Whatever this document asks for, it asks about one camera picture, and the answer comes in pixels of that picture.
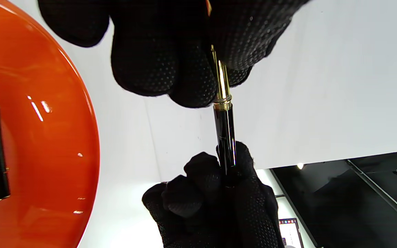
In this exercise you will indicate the person's left hand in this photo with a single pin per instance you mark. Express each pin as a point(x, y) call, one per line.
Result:
point(157, 44)

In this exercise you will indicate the person's right hand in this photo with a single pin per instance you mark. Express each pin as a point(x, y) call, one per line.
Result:
point(198, 213)

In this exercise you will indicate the white partition board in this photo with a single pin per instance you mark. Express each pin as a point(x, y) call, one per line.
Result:
point(322, 86)

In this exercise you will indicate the computer monitor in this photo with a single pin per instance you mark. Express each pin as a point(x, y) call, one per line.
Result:
point(289, 234)

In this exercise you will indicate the orange plastic bowl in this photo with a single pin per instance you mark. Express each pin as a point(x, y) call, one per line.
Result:
point(47, 155)

